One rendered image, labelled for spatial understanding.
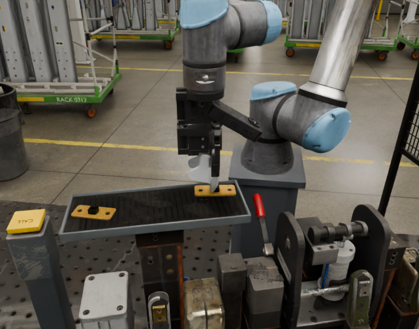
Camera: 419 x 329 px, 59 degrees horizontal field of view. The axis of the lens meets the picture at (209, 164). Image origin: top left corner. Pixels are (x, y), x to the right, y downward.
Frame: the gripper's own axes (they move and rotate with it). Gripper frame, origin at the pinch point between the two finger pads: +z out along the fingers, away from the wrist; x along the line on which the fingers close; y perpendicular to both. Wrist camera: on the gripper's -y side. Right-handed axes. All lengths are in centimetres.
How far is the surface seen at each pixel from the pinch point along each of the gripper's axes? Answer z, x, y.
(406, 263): 14.5, 9.8, -38.9
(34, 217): 5.4, 2.3, 36.5
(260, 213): 7.8, 0.1, -9.8
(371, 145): 121, -253, -171
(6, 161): 104, -207, 153
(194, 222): 5.1, 6.1, 4.5
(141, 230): 5.6, 7.2, 14.6
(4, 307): 51, -15, 62
